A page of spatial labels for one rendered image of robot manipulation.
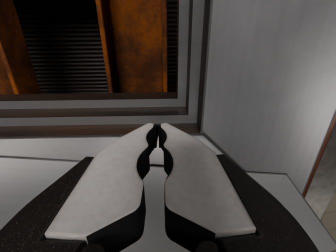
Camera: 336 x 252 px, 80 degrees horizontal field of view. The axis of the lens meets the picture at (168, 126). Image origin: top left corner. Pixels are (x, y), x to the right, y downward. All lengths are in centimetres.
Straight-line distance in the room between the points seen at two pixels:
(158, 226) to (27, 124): 14
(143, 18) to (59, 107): 18
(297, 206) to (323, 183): 32
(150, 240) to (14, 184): 13
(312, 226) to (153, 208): 15
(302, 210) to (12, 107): 26
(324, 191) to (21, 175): 53
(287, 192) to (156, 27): 25
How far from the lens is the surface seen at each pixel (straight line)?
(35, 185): 19
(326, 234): 27
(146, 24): 31
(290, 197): 21
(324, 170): 52
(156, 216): 19
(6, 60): 33
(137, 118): 16
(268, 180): 18
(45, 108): 20
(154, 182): 17
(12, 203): 22
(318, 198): 57
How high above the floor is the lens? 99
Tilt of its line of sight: 63 degrees down
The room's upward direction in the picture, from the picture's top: 177 degrees clockwise
